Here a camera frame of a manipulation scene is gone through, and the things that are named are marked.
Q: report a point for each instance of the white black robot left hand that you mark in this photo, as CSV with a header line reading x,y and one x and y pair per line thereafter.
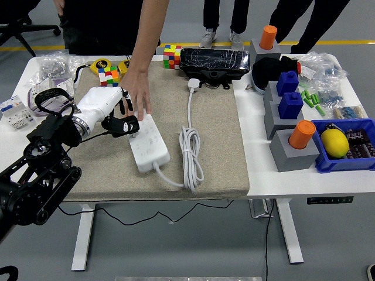
x,y
96,102

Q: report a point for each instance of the person's right hand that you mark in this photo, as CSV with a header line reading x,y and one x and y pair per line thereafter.
x,y
58,7

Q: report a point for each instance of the person's left hand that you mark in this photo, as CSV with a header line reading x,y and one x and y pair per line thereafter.
x,y
137,87

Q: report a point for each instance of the square yellow tape measure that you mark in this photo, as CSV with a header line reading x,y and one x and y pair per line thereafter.
x,y
123,67

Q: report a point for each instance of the black plug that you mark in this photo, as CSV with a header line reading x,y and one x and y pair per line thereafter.
x,y
135,123

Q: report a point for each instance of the white power strip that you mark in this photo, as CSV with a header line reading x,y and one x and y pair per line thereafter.
x,y
149,146

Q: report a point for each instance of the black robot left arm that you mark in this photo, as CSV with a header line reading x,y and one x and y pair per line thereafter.
x,y
55,131

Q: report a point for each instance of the person's left forearm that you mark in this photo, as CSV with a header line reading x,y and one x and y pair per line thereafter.
x,y
149,35

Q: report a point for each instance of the multicolour puzzle cube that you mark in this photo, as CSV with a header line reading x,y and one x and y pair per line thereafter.
x,y
108,76
172,57

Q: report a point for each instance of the small white socket plate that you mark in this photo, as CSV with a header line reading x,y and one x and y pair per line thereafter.
x,y
66,83

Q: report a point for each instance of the round yellow tape measure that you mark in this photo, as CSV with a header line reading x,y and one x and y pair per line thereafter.
x,y
101,65

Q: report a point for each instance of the black office chair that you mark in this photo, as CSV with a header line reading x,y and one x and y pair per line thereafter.
x,y
17,29

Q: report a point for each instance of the person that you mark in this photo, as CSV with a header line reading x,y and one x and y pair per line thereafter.
x,y
316,17
102,23
214,14

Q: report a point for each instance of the clear bag of nuts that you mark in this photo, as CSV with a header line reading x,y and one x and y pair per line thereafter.
x,y
52,68

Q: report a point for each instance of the large white socket plate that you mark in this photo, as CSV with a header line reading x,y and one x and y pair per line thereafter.
x,y
44,85

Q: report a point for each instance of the black film-wrapped device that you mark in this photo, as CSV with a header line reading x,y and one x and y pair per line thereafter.
x,y
214,60

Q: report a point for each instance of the white circuit breaker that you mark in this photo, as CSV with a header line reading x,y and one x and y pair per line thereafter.
x,y
13,112

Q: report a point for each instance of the grey-brown mat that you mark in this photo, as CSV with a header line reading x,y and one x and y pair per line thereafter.
x,y
216,131

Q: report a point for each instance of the white blue rounded base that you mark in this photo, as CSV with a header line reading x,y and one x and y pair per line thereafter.
x,y
260,89

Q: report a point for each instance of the grey block with round hole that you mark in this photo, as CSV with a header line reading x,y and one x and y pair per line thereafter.
x,y
257,51
293,159

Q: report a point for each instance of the black cloth bundle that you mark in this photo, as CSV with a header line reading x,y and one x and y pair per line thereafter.
x,y
268,70

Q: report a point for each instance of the white table leg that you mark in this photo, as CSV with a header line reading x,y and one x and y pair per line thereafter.
x,y
290,231
83,234

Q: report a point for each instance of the orange cylinder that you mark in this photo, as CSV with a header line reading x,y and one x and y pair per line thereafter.
x,y
268,36
301,134

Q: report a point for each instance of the plain grey block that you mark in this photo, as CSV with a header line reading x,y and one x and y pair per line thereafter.
x,y
274,123

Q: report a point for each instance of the blue block with knob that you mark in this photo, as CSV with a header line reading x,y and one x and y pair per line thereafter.
x,y
287,83
290,106

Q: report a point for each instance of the small red object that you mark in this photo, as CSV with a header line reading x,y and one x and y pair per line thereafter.
x,y
299,67

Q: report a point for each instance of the large clear parts bag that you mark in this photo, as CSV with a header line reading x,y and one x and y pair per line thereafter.
x,y
319,68

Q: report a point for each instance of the bag of blue components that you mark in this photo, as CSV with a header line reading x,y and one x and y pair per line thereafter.
x,y
331,96

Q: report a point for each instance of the small black white clip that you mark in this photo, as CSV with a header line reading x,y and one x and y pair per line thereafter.
x,y
331,126

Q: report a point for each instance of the yellow lemon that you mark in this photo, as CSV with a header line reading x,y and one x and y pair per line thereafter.
x,y
335,143

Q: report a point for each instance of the bag of striped resistors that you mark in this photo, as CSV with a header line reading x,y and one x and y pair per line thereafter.
x,y
348,112

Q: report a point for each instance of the blue plastic bin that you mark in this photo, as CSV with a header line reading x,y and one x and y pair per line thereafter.
x,y
337,165

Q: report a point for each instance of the black table control panel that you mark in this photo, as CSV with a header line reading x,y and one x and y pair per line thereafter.
x,y
330,200

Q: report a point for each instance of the dark brown capacitor pile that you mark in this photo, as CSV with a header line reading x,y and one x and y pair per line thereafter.
x,y
360,143

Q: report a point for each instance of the black shoe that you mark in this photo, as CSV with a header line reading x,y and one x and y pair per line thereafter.
x,y
371,272

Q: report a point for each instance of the green plastic wall anchor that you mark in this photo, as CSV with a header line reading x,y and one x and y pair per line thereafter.
x,y
309,102
315,98
304,95
320,111

